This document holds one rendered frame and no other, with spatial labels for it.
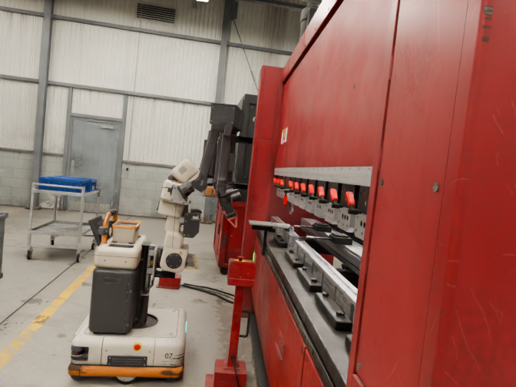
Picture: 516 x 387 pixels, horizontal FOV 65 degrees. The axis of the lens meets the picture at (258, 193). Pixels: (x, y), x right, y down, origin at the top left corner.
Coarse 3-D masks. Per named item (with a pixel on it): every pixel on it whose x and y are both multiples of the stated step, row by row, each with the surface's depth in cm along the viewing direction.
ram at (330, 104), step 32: (352, 0) 163; (384, 0) 127; (352, 32) 158; (384, 32) 124; (320, 64) 212; (352, 64) 154; (384, 64) 121; (288, 96) 324; (320, 96) 205; (352, 96) 150; (288, 128) 306; (320, 128) 197; (352, 128) 146; (288, 160) 289; (320, 160) 190; (352, 160) 142
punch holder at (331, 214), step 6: (330, 186) 167; (336, 186) 158; (336, 192) 157; (330, 198) 165; (330, 204) 163; (330, 210) 163; (336, 210) 157; (324, 216) 171; (330, 216) 161; (336, 216) 157; (330, 222) 161; (336, 222) 158
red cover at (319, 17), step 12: (324, 0) 211; (336, 0) 184; (324, 12) 208; (312, 24) 240; (324, 24) 213; (312, 36) 236; (300, 48) 274; (288, 60) 333; (300, 60) 283; (288, 72) 325
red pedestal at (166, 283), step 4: (176, 276) 440; (180, 276) 444; (160, 280) 434; (164, 280) 434; (168, 280) 435; (172, 280) 435; (176, 280) 435; (180, 280) 448; (160, 284) 434; (164, 284) 435; (168, 284) 435; (172, 284) 435; (176, 284) 436; (164, 288) 434; (168, 288) 434; (172, 288) 434; (176, 288) 435
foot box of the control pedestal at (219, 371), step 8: (216, 360) 258; (224, 360) 260; (216, 368) 249; (240, 368) 252; (208, 376) 259; (216, 376) 244; (224, 376) 244; (232, 376) 245; (240, 376) 245; (208, 384) 250; (216, 384) 244; (224, 384) 244; (232, 384) 245; (240, 384) 245
